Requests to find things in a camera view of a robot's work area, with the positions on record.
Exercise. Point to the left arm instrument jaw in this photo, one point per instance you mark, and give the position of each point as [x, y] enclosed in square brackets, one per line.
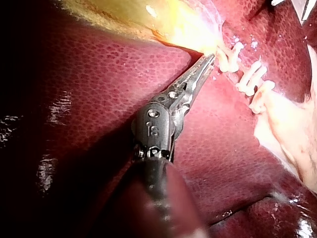
[199, 80]
[195, 70]

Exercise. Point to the left arm instrument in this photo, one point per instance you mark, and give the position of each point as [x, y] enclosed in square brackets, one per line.
[156, 124]

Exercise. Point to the right arm instrument jaw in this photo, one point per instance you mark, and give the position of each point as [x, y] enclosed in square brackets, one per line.
[278, 2]
[301, 11]

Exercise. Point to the gallbladder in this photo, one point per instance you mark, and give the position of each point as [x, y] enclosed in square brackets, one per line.
[158, 17]

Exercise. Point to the dark left arm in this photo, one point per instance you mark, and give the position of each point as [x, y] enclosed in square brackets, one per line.
[158, 188]

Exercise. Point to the white clip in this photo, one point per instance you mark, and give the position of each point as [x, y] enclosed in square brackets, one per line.
[258, 77]
[236, 54]
[248, 75]
[265, 91]

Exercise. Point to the dark red liver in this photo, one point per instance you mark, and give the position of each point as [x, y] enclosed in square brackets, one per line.
[104, 81]

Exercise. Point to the pale fatty tissue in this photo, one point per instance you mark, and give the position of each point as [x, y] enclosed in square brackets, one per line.
[284, 124]

